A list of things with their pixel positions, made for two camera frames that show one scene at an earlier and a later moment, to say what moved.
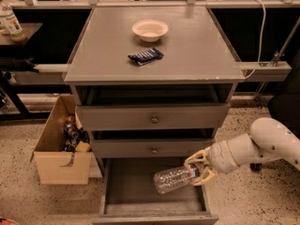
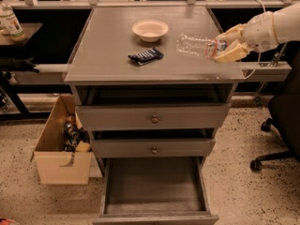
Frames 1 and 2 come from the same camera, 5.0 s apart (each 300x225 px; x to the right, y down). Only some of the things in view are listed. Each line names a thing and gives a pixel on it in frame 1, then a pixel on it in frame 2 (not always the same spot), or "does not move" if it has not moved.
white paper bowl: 150,30 does not move
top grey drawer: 153,117 does not move
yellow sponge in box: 82,146 does not move
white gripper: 219,157 → 261,32
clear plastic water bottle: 170,179 → 202,47
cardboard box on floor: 53,164 does not move
